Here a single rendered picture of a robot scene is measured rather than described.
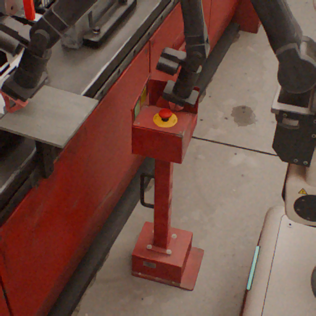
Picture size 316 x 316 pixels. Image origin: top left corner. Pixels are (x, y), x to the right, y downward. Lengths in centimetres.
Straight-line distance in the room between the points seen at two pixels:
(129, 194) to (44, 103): 112
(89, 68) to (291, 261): 94
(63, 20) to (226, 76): 211
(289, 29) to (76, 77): 79
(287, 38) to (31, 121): 62
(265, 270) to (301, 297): 14
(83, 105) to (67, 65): 38
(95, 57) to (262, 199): 112
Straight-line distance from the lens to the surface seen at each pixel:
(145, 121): 170
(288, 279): 199
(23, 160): 147
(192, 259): 232
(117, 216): 240
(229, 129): 288
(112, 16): 194
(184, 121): 170
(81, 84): 169
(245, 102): 306
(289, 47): 111
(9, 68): 157
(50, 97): 145
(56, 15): 120
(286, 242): 208
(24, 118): 140
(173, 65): 167
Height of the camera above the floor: 189
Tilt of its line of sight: 44 degrees down
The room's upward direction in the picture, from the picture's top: 1 degrees clockwise
